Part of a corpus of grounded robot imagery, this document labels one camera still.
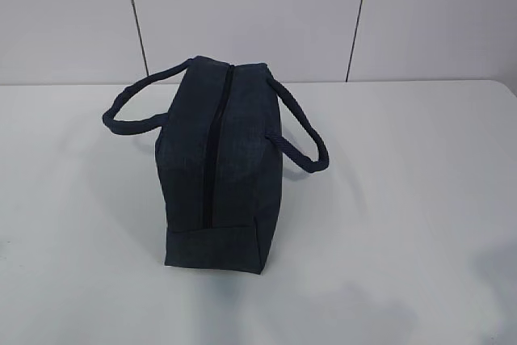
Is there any dark blue lunch bag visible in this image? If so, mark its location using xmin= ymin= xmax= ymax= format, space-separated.
xmin=102 ymin=56 xmax=330 ymax=274

